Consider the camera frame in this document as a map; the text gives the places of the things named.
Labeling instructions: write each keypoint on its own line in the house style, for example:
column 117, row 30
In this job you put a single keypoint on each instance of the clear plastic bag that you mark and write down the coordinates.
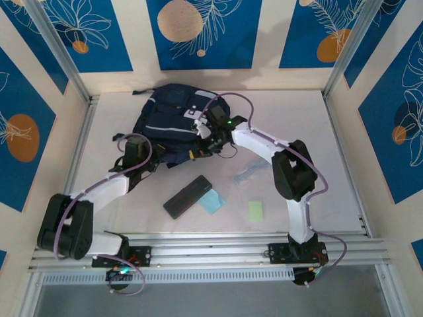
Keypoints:
column 248, row 171

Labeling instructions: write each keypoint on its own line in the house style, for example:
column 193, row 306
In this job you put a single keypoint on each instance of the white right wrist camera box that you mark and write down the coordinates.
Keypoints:
column 202, row 129

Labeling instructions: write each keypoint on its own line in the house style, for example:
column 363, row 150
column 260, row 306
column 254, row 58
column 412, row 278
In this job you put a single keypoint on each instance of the blue floral wall panel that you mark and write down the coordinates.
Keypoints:
column 396, row 20
column 109, row 49
column 418, row 251
column 297, row 33
column 2, row 261
column 231, row 33
column 33, row 39
column 20, row 99
column 380, row 148

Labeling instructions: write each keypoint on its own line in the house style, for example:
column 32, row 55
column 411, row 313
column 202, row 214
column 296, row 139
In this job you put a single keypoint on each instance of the green sticky notepad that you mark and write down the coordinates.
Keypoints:
column 256, row 210

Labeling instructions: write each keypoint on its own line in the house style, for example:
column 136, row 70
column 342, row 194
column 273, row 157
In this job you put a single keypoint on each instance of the navy blue student backpack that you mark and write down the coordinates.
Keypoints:
column 168, row 112

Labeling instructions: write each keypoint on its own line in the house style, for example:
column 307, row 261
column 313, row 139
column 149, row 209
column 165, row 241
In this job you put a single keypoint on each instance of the aluminium table side rail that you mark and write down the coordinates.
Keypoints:
column 347, row 165
column 79, row 158

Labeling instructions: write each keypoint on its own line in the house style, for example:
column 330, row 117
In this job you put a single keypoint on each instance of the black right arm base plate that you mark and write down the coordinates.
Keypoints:
column 277, row 252

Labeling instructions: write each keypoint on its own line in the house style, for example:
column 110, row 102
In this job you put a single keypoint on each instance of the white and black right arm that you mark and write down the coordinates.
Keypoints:
column 261, row 143

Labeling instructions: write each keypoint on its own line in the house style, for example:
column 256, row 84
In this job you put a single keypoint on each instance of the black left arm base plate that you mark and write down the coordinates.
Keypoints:
column 142, row 256

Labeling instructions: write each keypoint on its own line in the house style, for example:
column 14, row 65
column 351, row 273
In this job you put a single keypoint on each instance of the black pencil case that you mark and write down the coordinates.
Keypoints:
column 188, row 197

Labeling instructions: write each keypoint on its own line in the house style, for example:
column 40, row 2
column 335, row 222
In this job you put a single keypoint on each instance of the black base controller board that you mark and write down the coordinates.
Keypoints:
column 115, row 275
column 307, row 277

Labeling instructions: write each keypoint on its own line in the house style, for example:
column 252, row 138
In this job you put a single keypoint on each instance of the aluminium frame post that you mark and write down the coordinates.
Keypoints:
column 62, row 56
column 357, row 49

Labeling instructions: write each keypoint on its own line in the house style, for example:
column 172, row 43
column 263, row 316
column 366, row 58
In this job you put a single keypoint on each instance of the aluminium mounting rail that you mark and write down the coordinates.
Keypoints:
column 211, row 251

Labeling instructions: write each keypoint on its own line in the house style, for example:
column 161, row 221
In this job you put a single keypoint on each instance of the light blue notepad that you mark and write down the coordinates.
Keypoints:
column 215, row 203

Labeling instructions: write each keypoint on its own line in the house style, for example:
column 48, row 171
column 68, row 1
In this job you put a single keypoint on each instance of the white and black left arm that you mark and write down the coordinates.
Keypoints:
column 105, row 193

